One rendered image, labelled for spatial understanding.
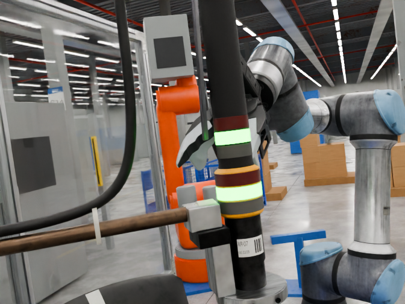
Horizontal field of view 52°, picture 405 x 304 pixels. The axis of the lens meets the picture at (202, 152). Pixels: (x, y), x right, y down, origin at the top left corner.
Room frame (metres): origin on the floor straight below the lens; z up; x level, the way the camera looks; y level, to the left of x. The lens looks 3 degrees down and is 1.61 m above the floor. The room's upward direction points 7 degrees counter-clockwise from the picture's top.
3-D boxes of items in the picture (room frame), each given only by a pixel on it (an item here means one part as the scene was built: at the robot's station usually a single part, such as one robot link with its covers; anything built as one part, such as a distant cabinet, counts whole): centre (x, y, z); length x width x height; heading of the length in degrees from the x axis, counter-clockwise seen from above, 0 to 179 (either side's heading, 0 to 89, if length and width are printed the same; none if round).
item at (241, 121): (0.40, -0.03, 1.61); 0.03 x 0.03 x 0.01
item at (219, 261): (0.40, -0.02, 1.49); 0.09 x 0.07 x 0.10; 105
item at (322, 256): (1.14, -0.29, 1.19); 0.13 x 0.12 x 0.14; 45
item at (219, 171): (0.40, -0.03, 1.55); 0.04 x 0.04 x 0.05
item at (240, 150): (0.40, -0.03, 1.59); 0.03 x 0.03 x 0.01
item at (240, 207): (0.40, -0.03, 1.54); 0.04 x 0.04 x 0.01
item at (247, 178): (0.40, -0.03, 1.56); 0.04 x 0.04 x 0.01
